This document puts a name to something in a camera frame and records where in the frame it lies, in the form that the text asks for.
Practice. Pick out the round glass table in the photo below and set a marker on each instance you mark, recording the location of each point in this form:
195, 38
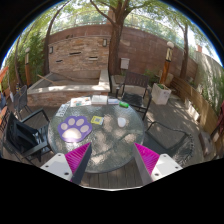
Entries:
111, 145

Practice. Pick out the white square planter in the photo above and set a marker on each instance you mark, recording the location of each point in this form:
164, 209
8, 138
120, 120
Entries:
160, 94

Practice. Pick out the black mesh chair far left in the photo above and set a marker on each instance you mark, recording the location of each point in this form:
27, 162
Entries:
20, 101

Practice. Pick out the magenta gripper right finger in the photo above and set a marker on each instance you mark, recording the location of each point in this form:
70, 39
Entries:
153, 166

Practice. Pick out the large tree trunk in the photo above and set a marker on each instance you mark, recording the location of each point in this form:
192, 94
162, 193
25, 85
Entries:
115, 11

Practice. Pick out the purple paw-shaped mouse pad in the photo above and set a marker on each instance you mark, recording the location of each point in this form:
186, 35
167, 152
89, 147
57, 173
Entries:
74, 129

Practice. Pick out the colourful magazine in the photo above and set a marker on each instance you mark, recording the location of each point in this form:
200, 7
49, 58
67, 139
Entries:
80, 101

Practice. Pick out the white book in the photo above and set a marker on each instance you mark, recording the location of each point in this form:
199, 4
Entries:
99, 100

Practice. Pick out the black chair left front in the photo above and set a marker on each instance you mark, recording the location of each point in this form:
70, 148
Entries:
22, 140

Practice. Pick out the green small box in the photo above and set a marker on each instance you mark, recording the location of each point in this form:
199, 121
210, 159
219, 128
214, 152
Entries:
123, 104

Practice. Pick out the stone raised basin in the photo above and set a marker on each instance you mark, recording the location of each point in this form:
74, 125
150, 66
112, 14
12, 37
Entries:
53, 96

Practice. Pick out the white computer mouse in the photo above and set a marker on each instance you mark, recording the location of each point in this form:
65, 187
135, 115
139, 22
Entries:
121, 122

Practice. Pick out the wooden lamp post right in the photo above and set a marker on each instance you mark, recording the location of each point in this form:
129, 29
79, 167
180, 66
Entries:
168, 58

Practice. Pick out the black chair right side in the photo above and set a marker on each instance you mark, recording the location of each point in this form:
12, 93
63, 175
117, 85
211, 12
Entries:
178, 144

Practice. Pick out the small white card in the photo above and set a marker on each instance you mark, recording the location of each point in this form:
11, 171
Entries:
113, 101

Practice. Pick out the grey patterned booklet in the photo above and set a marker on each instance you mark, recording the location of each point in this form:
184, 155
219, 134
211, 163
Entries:
62, 110

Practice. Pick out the yellow square card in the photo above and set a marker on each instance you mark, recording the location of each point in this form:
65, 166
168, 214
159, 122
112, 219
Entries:
97, 120

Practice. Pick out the black chair behind table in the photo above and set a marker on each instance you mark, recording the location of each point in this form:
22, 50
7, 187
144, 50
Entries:
135, 91

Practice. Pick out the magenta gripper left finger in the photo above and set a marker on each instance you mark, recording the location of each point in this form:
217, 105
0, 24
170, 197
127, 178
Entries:
70, 166

